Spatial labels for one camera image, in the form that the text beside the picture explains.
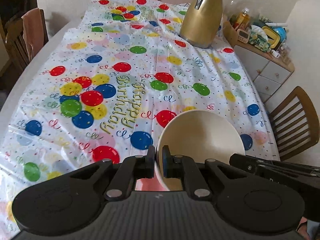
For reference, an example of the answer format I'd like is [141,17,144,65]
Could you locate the orange juice bottle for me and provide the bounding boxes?
[233,8,251,30]

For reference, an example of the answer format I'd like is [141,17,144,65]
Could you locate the pink round bowl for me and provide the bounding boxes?
[135,177,168,191]

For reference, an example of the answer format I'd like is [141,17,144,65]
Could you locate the wooden chair right side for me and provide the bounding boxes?
[268,86,319,161]

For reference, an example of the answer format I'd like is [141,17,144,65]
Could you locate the green patterned tissue box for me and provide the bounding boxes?
[248,25,271,53]

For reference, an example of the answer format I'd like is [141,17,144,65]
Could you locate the person's right hand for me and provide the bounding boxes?
[296,217,310,240]

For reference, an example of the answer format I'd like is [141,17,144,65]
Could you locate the wooden chair with towel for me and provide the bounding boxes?
[4,9,48,71]

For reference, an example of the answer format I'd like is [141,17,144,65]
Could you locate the cream bowl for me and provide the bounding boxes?
[156,110,245,191]

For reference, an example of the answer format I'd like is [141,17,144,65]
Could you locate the pink towel on chair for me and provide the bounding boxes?
[22,8,44,61]

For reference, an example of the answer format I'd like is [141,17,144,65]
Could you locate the small digital timer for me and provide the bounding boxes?
[236,29,250,43]

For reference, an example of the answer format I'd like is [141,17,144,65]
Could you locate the balloon pattern tablecloth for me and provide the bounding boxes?
[1,0,279,239]

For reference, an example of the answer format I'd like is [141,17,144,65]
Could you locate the gold thermos jug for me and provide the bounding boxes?
[180,0,222,49]

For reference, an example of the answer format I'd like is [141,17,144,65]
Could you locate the blue globe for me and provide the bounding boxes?
[272,27,287,42]

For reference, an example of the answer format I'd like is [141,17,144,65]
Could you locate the white drawer cabinet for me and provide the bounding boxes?
[234,41,295,102]

